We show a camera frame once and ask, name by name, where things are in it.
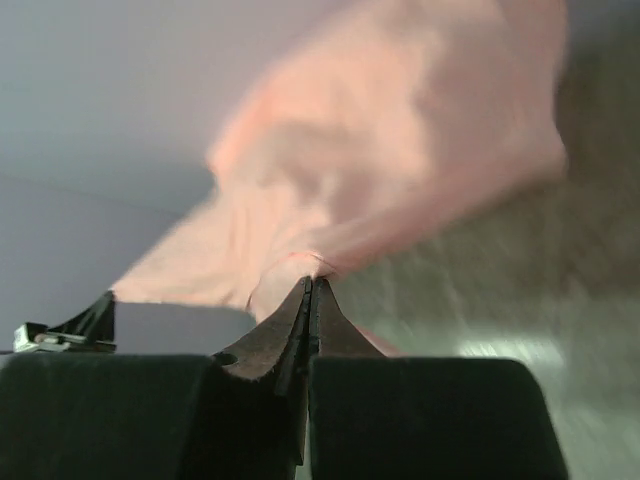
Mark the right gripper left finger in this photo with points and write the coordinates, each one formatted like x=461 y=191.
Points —
x=257 y=408

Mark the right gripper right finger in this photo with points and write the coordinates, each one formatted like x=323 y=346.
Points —
x=378 y=417

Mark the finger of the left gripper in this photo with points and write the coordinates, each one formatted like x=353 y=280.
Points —
x=93 y=330

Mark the salmon pink t-shirt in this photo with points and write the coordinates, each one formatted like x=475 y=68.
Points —
x=395 y=119

